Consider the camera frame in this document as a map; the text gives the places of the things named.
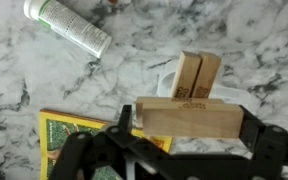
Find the yellow picture book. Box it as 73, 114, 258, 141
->
38, 108, 174, 180

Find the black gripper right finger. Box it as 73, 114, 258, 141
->
239, 105, 288, 180

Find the white plastic measuring cup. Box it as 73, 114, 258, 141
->
156, 59, 262, 112

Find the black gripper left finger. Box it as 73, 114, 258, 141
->
48, 104, 172, 180

